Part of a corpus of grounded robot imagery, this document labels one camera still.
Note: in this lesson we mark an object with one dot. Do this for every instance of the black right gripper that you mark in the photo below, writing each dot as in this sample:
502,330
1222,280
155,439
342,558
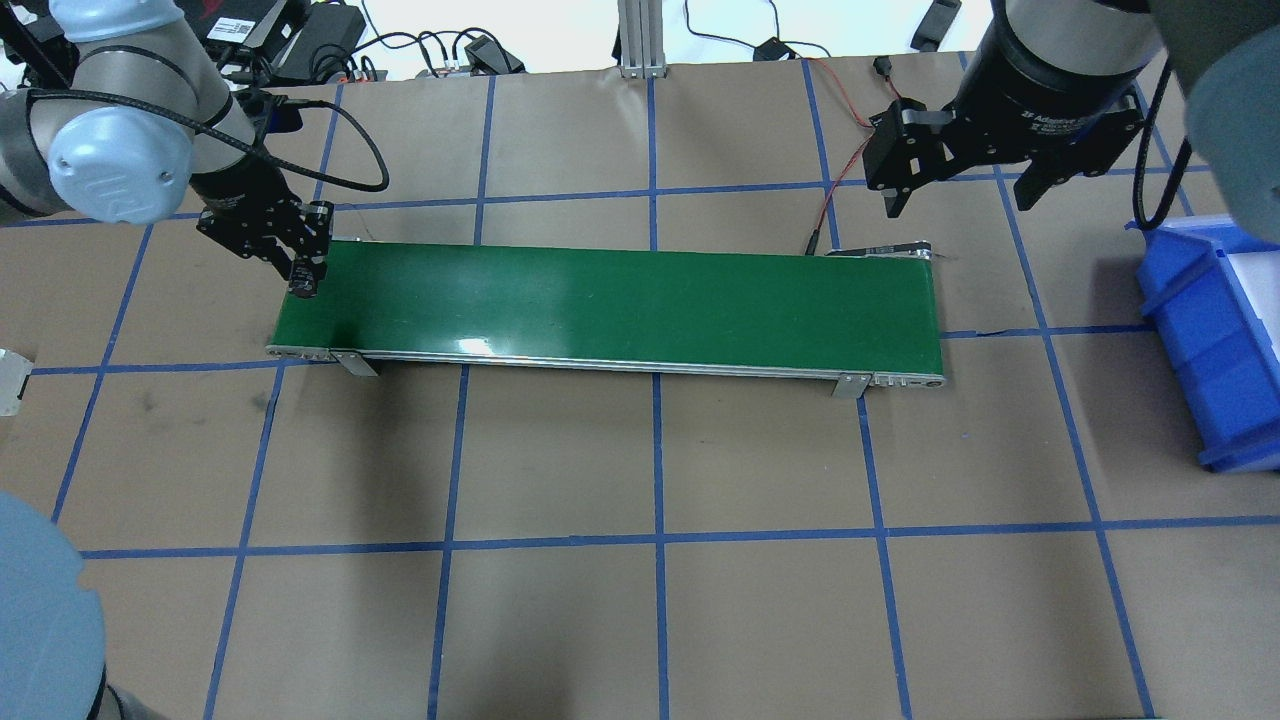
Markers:
1040,95

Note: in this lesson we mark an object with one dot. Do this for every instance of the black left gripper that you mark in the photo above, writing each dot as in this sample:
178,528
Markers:
243,188

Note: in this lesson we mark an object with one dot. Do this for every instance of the black cylindrical capacitor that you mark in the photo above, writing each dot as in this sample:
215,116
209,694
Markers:
304,278

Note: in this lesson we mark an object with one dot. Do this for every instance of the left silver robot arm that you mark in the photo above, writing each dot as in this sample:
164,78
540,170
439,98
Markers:
147,119

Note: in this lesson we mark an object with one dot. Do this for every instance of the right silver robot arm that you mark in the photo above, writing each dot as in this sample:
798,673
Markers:
1224,54

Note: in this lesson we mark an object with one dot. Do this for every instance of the green conveyor belt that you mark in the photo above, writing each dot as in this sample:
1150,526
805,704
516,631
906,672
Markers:
860,321

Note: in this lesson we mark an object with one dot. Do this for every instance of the blue plastic bin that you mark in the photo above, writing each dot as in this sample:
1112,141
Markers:
1210,289

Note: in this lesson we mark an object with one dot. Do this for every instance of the aluminium frame post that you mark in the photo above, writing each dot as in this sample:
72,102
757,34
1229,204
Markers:
640,45

